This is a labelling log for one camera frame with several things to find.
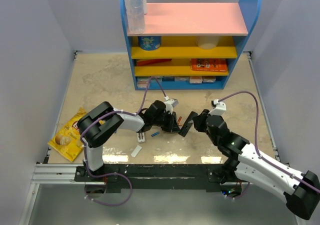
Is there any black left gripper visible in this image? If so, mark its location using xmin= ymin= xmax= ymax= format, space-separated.
xmin=152 ymin=110 xmax=181 ymax=133

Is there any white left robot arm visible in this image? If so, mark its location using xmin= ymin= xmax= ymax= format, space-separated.
xmin=77 ymin=98 xmax=180 ymax=181

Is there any white tissue pack right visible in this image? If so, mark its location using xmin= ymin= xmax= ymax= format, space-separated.
xmin=202 ymin=76 xmax=216 ymax=83

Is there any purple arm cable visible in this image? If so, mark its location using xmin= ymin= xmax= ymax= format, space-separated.
xmin=218 ymin=90 xmax=320 ymax=195
xmin=79 ymin=76 xmax=168 ymax=178

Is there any clear plastic bottle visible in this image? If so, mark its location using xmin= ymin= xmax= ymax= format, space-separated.
xmin=124 ymin=0 xmax=145 ymax=35

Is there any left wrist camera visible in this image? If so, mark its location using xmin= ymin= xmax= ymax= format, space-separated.
xmin=164 ymin=96 xmax=179 ymax=114

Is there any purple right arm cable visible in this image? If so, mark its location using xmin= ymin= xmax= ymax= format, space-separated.
xmin=218 ymin=90 xmax=320 ymax=195

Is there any red white tissue pack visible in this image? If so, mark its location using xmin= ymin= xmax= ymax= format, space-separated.
xmin=136 ymin=76 xmax=150 ymax=89

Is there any blue shelf unit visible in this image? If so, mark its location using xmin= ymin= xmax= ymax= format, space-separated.
xmin=119 ymin=0 xmax=262 ymax=90

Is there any yellow chips bag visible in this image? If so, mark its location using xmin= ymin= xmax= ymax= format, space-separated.
xmin=48 ymin=107 xmax=87 ymax=162

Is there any white battery cover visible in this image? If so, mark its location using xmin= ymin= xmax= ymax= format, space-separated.
xmin=131 ymin=145 xmax=142 ymax=158

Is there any orange box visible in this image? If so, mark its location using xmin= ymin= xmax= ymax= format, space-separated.
xmin=190 ymin=58 xmax=228 ymax=73

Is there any green tissue pack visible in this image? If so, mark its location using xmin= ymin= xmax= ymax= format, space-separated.
xmin=150 ymin=76 xmax=163 ymax=83

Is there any red battery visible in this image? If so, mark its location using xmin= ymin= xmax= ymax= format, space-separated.
xmin=177 ymin=116 xmax=182 ymax=126

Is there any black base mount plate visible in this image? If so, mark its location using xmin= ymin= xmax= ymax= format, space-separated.
xmin=74 ymin=164 xmax=248 ymax=193

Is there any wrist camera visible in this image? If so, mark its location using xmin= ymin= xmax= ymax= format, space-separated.
xmin=208 ymin=99 xmax=227 ymax=116
xmin=164 ymin=96 xmax=179 ymax=114

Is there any white remote control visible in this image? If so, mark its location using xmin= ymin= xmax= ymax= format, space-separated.
xmin=137 ymin=132 xmax=146 ymax=143

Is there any red flat book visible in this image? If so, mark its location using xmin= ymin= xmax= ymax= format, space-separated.
xmin=136 ymin=58 xmax=172 ymax=67

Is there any black remote control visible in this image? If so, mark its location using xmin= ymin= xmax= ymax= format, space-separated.
xmin=178 ymin=111 xmax=198 ymax=137

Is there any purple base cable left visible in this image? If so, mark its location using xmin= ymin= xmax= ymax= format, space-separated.
xmin=84 ymin=172 xmax=133 ymax=207

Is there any blue tissue pack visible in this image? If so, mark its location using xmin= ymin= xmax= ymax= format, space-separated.
xmin=162 ymin=76 xmax=175 ymax=82

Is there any red tissue pack right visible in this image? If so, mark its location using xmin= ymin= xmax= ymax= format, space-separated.
xmin=189 ymin=76 xmax=203 ymax=84

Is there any blue cartoon can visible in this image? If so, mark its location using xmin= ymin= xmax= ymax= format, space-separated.
xmin=138 ymin=36 xmax=162 ymax=51

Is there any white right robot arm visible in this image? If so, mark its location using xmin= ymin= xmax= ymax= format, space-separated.
xmin=192 ymin=109 xmax=320 ymax=220

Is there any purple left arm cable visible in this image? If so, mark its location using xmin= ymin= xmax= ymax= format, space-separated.
xmin=79 ymin=76 xmax=168 ymax=178

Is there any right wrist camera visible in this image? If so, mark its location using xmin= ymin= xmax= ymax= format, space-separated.
xmin=208 ymin=99 xmax=227 ymax=116

